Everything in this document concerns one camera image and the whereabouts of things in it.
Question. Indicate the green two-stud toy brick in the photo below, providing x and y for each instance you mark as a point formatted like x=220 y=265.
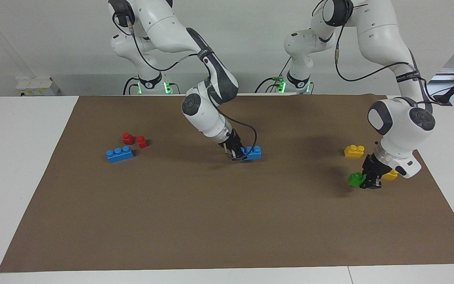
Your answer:
x=355 y=180

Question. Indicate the yellow two-stud toy brick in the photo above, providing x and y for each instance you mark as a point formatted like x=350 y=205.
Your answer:
x=391 y=176
x=354 y=151

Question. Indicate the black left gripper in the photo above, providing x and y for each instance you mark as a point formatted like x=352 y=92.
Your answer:
x=376 y=165

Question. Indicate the red single-stud toy brick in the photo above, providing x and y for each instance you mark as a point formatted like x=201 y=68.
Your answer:
x=127 y=138
x=142 y=142

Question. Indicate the blue three-stud toy brick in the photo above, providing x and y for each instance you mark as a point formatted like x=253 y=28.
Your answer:
x=253 y=153
x=120 y=154

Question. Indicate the brown paper table mat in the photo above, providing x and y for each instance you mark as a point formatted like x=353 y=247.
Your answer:
x=219 y=213

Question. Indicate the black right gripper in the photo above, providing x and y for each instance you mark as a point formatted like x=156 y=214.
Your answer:
x=233 y=142

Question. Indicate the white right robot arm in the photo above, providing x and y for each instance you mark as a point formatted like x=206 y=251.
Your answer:
x=211 y=114

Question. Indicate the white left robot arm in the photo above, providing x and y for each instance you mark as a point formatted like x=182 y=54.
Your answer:
x=384 y=39

